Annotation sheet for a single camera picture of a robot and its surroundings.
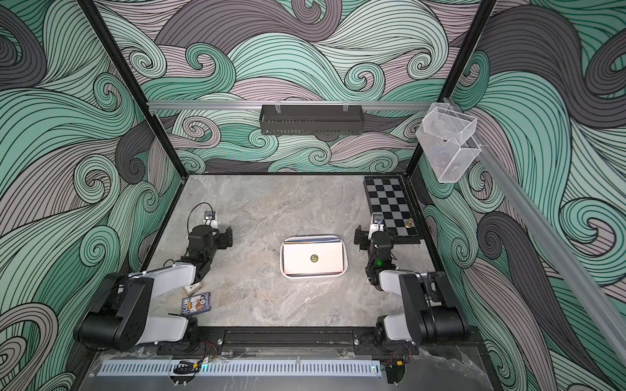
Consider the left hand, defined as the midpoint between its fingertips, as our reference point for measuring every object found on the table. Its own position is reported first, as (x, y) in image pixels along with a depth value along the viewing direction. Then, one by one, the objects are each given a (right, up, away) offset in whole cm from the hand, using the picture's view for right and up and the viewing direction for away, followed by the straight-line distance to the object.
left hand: (216, 225), depth 91 cm
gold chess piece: (+76, 0, +4) cm, 76 cm away
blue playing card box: (-2, -25, -12) cm, 27 cm away
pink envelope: (+37, -11, -5) cm, 39 cm away
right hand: (+61, -1, 0) cm, 61 cm away
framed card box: (-5, -20, -9) cm, 23 cm away
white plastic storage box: (+38, -5, +1) cm, 38 cm away
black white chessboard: (+72, +11, +16) cm, 75 cm away
